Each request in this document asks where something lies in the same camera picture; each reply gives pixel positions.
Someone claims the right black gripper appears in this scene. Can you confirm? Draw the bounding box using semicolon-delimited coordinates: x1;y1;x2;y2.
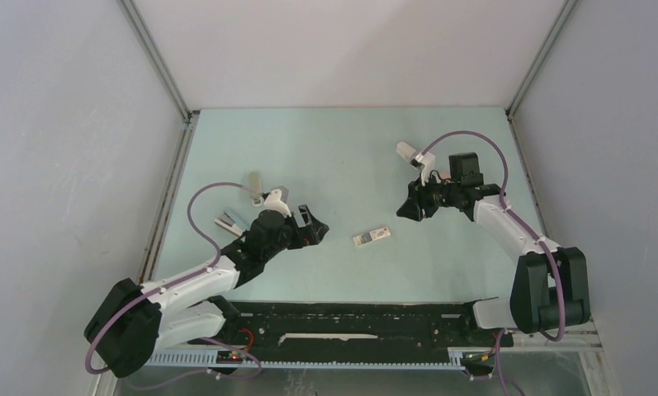
396;170;460;222

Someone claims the white staple box barcode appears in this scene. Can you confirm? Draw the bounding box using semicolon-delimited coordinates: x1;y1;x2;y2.
353;232;373;247

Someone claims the small white staple box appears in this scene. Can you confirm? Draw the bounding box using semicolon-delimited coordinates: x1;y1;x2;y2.
368;227;391;243

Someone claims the beige stapler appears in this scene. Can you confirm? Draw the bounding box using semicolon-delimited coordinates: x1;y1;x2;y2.
249;172;263;207

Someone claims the grey white stapler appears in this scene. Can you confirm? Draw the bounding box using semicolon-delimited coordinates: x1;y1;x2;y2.
214;209;249;237

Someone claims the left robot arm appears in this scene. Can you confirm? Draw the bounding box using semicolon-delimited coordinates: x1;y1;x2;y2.
83;205;329;378

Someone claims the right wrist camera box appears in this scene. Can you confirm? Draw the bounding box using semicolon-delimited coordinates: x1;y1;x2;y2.
409;152;436;186

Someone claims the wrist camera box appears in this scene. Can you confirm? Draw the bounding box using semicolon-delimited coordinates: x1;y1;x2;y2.
409;152;436;186
261;186;292;218

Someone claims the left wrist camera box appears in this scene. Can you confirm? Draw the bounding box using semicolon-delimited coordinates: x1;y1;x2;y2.
261;186;292;218

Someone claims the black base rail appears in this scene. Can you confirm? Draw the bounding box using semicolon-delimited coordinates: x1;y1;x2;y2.
215;301;498;363

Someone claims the white cable duct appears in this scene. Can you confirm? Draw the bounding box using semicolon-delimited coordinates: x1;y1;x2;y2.
144;348;465;370

